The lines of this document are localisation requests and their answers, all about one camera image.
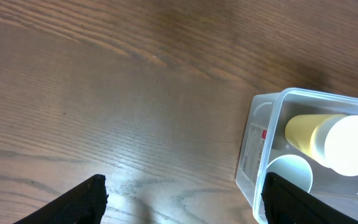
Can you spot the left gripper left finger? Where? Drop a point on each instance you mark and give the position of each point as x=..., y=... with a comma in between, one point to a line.
x=85, y=203

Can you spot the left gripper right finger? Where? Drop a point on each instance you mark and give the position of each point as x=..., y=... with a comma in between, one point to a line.
x=285, y=203

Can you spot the grey plastic cup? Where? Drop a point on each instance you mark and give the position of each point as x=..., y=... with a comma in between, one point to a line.
x=294, y=169

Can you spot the yellow plastic cup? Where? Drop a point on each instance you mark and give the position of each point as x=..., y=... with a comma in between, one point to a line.
x=301, y=131

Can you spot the white plastic cup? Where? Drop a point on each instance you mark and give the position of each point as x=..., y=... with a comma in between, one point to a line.
x=338, y=147

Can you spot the clear plastic container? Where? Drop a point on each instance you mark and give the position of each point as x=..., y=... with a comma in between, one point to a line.
x=264, y=140

